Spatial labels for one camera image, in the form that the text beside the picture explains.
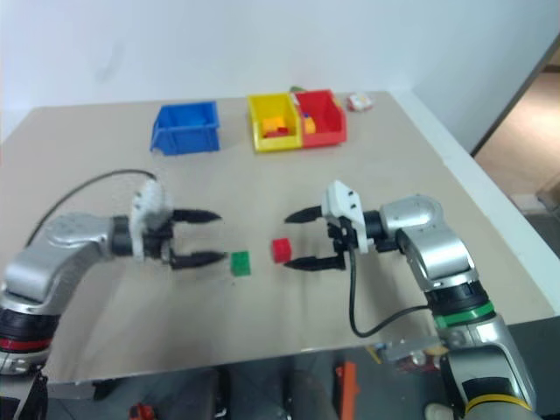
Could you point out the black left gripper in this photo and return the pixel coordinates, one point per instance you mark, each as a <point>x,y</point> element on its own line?
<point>157,242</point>

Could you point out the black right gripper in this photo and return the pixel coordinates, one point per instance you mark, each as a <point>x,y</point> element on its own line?
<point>340,238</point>

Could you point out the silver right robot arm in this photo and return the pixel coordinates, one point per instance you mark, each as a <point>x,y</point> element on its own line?
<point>442,249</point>

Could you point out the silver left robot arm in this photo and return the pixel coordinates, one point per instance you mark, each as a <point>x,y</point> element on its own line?
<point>65,245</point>

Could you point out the red cube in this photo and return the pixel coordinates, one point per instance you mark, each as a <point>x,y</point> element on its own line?
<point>281,250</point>

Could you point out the green cube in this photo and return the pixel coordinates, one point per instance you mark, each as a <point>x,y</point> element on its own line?
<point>241,263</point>

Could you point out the blue plastic bin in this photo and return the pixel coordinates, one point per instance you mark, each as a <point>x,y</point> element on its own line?
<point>186,133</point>

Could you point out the yellow plastic bin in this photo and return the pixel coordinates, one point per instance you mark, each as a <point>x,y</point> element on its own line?
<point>275,140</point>

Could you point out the small red toy block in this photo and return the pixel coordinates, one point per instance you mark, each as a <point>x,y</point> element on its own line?
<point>282,130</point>

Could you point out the red plastic bin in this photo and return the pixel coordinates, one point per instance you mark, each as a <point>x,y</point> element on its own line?
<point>326,118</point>

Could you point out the orange yellow toy block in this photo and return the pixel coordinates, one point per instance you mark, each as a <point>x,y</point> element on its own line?
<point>273,123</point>

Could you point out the small white red box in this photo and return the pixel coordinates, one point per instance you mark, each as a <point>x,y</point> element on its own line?
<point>359,102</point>

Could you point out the orange tool under table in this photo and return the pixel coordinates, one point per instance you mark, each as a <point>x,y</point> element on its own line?
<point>347,385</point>

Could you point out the green object behind bins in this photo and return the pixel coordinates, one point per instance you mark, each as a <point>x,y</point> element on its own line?
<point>295,88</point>

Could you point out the red object under table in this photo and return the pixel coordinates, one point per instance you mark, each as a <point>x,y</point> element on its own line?
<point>141,412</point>

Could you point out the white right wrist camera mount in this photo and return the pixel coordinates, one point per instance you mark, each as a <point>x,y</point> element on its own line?
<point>343,205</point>

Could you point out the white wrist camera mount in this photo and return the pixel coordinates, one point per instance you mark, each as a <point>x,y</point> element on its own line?
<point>146,205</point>
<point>343,205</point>

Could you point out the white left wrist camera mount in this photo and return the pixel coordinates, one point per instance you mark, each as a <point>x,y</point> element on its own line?
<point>146,205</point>

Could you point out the grey bracket with yellow parts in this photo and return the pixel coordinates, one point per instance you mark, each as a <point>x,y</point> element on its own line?
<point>411,347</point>

